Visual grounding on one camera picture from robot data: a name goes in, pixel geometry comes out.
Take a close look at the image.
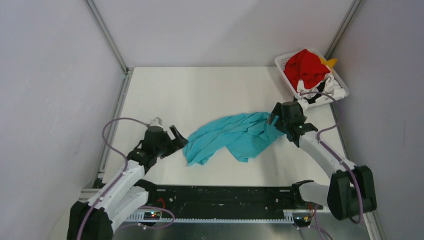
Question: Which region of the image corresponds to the red t shirt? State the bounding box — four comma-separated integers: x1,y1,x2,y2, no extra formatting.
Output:
283,49,331,90

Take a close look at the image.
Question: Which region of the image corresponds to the right controller board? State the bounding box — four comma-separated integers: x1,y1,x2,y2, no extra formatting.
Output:
293,216,314,230

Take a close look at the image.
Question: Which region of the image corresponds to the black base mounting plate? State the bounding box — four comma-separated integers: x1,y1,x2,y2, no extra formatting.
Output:
135,179,309,219

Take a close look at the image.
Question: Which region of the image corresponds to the controller board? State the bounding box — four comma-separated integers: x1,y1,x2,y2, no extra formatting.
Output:
293,216,314,230
143,211,162,221

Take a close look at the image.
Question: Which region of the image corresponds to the purple cable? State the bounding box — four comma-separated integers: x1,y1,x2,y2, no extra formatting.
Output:
76,117,152,240
299,91,365,225

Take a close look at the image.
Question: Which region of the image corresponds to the white plastic laundry basket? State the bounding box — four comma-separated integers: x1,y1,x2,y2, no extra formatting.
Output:
274,48,350,107

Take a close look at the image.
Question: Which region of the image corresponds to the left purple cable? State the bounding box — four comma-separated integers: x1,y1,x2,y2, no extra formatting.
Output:
76,117,152,240

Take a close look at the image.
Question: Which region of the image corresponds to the left controller board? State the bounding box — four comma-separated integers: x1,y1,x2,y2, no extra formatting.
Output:
143,211,162,221

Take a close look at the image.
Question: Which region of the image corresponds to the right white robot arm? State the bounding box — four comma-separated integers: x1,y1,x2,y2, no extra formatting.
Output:
267,101,378,220

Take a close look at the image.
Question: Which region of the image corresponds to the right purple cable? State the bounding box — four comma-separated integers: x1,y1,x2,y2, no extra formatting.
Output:
299,91,365,225

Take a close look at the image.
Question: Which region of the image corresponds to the teal t shirt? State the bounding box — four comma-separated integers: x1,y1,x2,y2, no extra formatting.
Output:
183,111,284,166

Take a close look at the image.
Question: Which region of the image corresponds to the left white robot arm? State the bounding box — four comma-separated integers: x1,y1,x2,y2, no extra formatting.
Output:
66,123,188,240

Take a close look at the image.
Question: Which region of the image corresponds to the yellow t shirt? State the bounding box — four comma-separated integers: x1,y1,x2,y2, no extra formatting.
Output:
319,57,338,71

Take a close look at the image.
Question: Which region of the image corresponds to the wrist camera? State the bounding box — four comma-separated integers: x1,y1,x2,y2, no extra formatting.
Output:
149,117,164,130
297,98,309,113

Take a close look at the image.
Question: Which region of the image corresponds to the white slotted cable duct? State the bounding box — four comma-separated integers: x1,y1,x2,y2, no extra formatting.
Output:
124,211,294,224

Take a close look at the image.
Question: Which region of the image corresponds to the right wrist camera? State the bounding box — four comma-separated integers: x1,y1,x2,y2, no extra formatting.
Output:
297,98,309,113

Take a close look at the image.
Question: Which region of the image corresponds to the white and black t shirt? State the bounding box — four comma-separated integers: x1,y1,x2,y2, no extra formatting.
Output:
295,73,348,107

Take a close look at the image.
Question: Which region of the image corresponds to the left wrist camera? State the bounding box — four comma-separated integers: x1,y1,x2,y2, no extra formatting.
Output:
149,117,164,130

